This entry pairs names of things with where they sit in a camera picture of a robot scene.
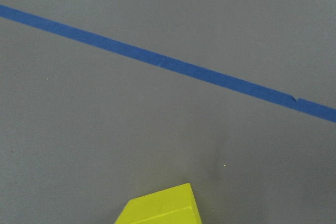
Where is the yellow foam block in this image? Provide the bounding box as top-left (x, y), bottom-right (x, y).
top-left (115, 183), bottom-right (202, 224)

